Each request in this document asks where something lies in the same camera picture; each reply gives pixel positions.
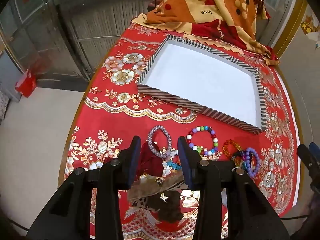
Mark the dark red hair bow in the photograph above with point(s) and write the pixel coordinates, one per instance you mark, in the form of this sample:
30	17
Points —
150	162

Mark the orange patterned blanket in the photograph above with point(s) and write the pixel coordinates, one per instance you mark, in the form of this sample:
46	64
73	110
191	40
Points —
190	2

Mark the leopard print bow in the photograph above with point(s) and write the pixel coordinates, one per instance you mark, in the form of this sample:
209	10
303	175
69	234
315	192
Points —
140	201

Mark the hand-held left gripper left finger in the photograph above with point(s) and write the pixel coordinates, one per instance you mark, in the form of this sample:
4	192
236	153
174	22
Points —
135	160

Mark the small black scrunchie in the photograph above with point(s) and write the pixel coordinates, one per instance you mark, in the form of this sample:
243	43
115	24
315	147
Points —
236	155

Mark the red floral tablecloth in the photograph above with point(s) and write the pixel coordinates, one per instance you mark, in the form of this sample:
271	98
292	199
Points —
120	100

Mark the striped cardboard box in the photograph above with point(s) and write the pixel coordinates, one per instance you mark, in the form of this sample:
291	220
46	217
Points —
200	75

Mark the grey cabinet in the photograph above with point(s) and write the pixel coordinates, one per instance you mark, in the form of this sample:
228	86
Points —
10	77

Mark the red paper bag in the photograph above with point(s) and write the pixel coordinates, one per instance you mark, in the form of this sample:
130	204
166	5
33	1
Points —
25	83

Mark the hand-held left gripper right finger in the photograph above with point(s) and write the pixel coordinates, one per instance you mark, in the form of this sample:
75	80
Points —
183	160

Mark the red paper wall decoration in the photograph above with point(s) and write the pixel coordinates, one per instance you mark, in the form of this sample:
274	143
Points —
308	25

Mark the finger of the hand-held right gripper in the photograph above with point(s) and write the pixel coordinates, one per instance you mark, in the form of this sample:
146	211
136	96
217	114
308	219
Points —
306	156

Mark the brown scrunchie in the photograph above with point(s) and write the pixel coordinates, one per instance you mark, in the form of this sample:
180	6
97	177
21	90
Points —
167	207

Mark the yellow door frame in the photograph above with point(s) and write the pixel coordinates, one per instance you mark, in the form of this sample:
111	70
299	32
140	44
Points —
292	22

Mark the grey metal glazed door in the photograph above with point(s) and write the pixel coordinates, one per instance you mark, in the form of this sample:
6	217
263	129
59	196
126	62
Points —
82	22

